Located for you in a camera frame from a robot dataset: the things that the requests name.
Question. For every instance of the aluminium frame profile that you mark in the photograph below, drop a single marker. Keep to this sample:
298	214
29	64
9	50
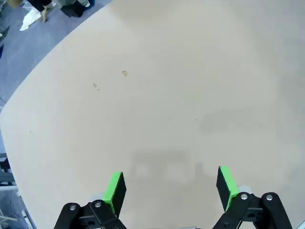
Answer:
6	177

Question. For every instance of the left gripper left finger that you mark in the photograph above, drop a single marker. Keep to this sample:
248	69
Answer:
118	193

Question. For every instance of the background person black clothes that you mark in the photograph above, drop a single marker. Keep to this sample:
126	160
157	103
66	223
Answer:
38	3

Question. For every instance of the white cloth bag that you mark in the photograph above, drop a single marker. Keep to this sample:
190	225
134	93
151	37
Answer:
29	19

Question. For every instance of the black bag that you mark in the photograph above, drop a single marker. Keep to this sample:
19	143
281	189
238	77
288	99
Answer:
71	10

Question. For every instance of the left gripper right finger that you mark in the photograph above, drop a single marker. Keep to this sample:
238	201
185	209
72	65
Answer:
224	186

